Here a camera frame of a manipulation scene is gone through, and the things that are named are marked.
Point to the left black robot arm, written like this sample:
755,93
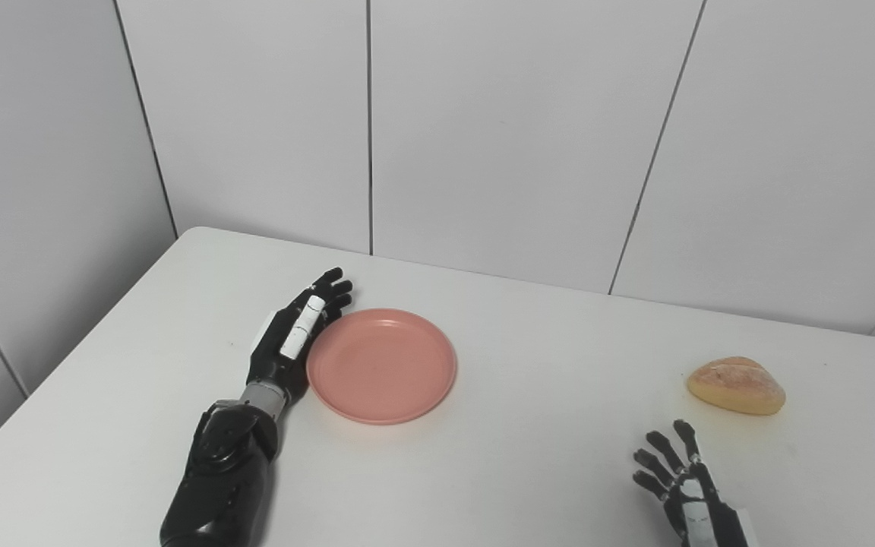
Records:
221,479

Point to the bread roll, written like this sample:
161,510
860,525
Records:
736,385

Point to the pink plate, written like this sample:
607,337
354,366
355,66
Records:
381,365

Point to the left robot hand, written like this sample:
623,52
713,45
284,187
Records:
293,342

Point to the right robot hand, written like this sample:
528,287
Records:
692,494

